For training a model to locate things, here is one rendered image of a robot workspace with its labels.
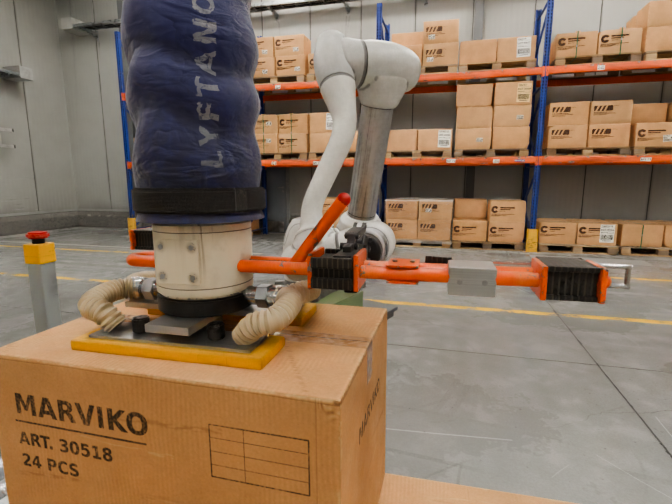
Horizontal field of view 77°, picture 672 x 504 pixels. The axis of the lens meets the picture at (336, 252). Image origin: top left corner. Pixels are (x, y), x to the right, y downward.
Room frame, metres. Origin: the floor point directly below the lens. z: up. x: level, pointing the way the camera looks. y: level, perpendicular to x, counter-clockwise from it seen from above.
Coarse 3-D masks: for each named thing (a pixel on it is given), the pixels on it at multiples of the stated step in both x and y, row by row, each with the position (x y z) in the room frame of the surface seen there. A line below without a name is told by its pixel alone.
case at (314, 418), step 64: (128, 320) 0.80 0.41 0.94; (320, 320) 0.79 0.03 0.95; (384, 320) 0.83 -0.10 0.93; (0, 384) 0.64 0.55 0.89; (64, 384) 0.60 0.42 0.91; (128, 384) 0.57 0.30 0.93; (192, 384) 0.54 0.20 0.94; (256, 384) 0.53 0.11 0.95; (320, 384) 0.53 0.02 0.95; (384, 384) 0.84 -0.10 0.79; (0, 448) 0.64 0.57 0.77; (64, 448) 0.61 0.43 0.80; (128, 448) 0.57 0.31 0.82; (192, 448) 0.54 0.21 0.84; (256, 448) 0.52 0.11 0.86; (320, 448) 0.49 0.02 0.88; (384, 448) 0.85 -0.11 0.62
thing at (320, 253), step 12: (312, 252) 0.68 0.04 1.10; (324, 252) 0.74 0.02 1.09; (336, 252) 0.74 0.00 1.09; (360, 252) 0.68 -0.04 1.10; (312, 264) 0.65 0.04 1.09; (324, 264) 0.65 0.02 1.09; (336, 264) 0.64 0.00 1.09; (348, 264) 0.64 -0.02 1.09; (360, 264) 0.67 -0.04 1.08; (312, 276) 0.66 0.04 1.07; (324, 276) 0.66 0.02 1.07; (336, 276) 0.65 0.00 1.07; (348, 276) 0.65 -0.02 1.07; (312, 288) 0.67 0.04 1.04; (324, 288) 0.65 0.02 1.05; (336, 288) 0.64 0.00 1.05; (348, 288) 0.64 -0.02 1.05
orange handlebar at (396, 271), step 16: (128, 256) 0.77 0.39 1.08; (144, 256) 0.76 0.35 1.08; (256, 256) 0.75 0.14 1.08; (272, 256) 0.75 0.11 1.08; (256, 272) 0.70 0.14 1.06; (272, 272) 0.69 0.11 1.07; (288, 272) 0.69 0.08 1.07; (304, 272) 0.68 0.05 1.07; (368, 272) 0.65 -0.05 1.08; (384, 272) 0.65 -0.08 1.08; (400, 272) 0.64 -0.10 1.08; (416, 272) 0.63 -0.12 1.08; (432, 272) 0.63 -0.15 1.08; (512, 272) 0.61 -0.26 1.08; (528, 272) 0.61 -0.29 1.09
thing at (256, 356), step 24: (96, 336) 0.66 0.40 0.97; (120, 336) 0.65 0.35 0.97; (144, 336) 0.65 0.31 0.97; (168, 336) 0.65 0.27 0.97; (192, 336) 0.65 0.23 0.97; (216, 336) 0.63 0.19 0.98; (264, 336) 0.65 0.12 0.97; (192, 360) 0.60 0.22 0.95; (216, 360) 0.59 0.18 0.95; (240, 360) 0.58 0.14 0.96; (264, 360) 0.58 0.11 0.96
